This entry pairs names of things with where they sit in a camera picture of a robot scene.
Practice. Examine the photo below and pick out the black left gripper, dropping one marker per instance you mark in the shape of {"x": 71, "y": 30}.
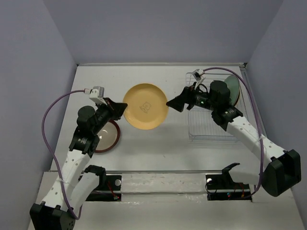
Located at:
{"x": 116, "y": 109}

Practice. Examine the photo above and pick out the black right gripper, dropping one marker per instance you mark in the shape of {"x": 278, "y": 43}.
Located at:
{"x": 187, "y": 96}

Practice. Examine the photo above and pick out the red rimmed white plate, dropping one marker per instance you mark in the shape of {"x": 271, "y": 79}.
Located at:
{"x": 109, "y": 136}

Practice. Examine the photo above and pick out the pale orange plate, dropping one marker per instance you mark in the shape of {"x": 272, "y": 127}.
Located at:
{"x": 147, "y": 107}

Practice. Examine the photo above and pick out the teal flower plate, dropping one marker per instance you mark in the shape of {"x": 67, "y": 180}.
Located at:
{"x": 233, "y": 85}

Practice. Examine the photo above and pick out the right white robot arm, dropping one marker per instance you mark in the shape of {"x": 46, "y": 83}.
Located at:
{"x": 279, "y": 169}

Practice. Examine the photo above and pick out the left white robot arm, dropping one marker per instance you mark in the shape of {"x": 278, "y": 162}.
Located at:
{"x": 62, "y": 205}

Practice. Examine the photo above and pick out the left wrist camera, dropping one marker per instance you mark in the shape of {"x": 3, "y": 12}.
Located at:
{"x": 97, "y": 94}

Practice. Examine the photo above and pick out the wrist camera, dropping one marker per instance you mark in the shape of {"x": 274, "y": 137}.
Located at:
{"x": 97, "y": 94}
{"x": 197, "y": 74}

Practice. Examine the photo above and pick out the white wire dish rack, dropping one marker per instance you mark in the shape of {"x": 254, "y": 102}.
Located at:
{"x": 201, "y": 125}

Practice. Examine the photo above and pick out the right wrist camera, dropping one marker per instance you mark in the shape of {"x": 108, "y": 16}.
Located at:
{"x": 197, "y": 74}

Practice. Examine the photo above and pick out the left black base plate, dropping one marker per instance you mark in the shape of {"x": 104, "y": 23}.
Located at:
{"x": 110, "y": 191}

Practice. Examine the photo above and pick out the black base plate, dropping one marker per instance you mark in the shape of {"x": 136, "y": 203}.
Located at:
{"x": 110, "y": 191}
{"x": 219, "y": 188}

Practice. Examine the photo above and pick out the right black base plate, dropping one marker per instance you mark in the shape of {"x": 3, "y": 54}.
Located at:
{"x": 219, "y": 188}

